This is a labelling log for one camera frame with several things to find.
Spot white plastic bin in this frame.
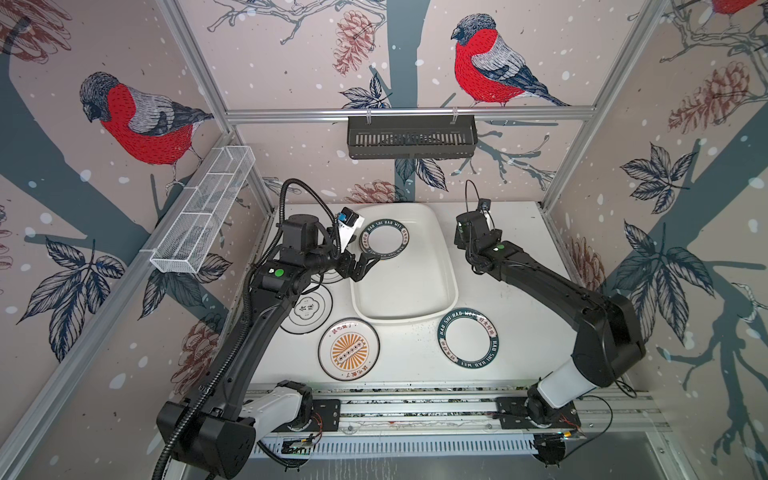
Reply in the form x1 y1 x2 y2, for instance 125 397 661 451
351 203 459 324

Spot green rim plate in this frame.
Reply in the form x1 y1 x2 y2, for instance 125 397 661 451
436 308 500 370
359 219 410 260

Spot black corrugated cable conduit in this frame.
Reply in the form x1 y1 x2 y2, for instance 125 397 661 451
149 178 337 480

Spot white mesh wall shelf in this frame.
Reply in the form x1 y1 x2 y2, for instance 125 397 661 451
150 145 255 274

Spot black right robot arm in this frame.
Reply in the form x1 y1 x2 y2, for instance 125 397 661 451
454 199 646 427

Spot orange sunburst plate front left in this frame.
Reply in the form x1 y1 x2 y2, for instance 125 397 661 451
317 318 381 382

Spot black wire wall basket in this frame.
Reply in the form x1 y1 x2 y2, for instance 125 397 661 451
347 115 478 160

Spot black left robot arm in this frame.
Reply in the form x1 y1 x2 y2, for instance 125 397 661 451
152 208 380 479

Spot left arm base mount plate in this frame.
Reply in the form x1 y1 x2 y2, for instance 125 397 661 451
274 399 341 434

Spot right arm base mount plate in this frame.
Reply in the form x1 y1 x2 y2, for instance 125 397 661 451
491 396 581 430

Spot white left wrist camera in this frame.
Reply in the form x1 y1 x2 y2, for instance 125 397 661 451
336 207 364 252

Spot aluminium rail base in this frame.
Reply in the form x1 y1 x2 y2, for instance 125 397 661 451
170 383 670 436

